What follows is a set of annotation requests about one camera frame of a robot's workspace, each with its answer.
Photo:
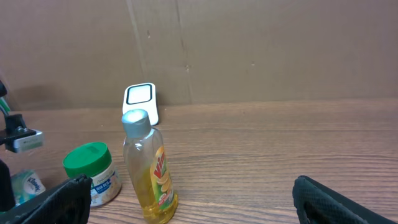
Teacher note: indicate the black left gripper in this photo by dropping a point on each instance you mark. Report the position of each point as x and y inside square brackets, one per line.
[15, 129]

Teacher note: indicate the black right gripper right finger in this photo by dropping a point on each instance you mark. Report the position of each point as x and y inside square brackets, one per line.
[318, 204]

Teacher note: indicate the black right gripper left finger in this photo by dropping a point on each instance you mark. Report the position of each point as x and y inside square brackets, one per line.
[66, 203]

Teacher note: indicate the small teal tissue pack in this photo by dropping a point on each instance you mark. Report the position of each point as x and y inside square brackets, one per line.
[26, 185]

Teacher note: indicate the green lid jar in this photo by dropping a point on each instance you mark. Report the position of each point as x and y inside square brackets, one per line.
[95, 161]

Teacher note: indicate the yellow dish soap bottle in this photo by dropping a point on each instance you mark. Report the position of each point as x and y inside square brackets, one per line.
[148, 168]

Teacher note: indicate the white barcode scanner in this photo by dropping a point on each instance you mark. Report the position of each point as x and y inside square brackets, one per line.
[142, 96]

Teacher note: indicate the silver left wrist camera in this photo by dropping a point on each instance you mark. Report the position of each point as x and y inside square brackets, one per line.
[29, 142]

